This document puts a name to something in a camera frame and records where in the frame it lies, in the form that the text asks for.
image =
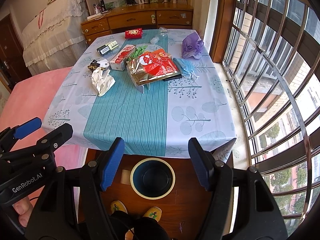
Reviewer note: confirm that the green paper scraps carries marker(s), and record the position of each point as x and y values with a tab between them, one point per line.
136	52

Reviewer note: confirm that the red foil snack bag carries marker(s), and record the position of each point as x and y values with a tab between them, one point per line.
151	66

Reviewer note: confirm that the strawberry carton box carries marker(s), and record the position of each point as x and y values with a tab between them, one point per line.
117	63

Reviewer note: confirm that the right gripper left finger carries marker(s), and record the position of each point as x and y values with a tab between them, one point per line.
110	163

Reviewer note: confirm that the black trouser legs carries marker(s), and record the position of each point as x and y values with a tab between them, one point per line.
144	227

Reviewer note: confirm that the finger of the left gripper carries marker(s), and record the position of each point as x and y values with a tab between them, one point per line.
54	139
27	128

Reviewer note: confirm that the pink bed cover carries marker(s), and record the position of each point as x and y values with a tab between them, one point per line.
31	98

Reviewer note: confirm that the lace covered furniture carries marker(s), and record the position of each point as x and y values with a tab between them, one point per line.
54	38

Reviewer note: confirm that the blue face mask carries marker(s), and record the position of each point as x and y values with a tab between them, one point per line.
186	68

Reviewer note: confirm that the purple tissue pack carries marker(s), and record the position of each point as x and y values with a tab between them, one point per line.
192	46

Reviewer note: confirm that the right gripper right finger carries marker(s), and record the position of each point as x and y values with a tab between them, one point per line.
203	163

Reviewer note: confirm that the clear plastic bottle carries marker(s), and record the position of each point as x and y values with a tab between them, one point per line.
160	36

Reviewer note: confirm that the left hand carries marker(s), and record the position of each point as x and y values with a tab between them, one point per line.
24	209

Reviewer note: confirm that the white paper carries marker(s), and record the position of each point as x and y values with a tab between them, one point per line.
102	81

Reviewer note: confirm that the metal window grille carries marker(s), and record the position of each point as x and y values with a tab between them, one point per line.
272	62

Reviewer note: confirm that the black gold wrapper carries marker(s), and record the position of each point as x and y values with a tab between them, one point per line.
102	64

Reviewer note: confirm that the black talopi box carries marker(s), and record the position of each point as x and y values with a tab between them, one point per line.
178	76

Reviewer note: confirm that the wooden desk with drawers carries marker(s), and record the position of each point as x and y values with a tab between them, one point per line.
145	16

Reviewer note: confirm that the wooden door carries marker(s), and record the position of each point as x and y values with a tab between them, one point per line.
12	62

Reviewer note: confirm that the red envelope box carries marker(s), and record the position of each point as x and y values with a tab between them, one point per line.
134	33

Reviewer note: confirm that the blue trash bin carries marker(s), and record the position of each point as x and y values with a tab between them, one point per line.
152	178

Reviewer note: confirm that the left yellow slipper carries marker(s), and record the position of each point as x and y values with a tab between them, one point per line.
117	205

